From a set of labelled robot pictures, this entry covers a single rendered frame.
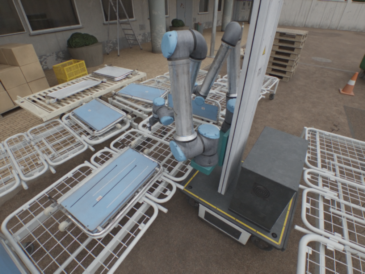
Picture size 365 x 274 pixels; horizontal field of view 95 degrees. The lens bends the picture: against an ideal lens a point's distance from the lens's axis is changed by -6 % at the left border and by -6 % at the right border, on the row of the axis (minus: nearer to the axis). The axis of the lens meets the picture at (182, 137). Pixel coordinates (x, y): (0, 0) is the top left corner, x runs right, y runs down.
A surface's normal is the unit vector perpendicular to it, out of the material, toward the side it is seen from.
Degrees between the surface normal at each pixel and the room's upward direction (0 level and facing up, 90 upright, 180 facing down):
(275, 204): 90
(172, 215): 0
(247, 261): 0
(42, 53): 90
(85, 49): 101
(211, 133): 5
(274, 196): 90
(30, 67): 90
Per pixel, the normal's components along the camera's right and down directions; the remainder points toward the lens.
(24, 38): 0.86, 0.31
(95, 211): 0.07, -0.77
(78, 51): 0.02, 0.75
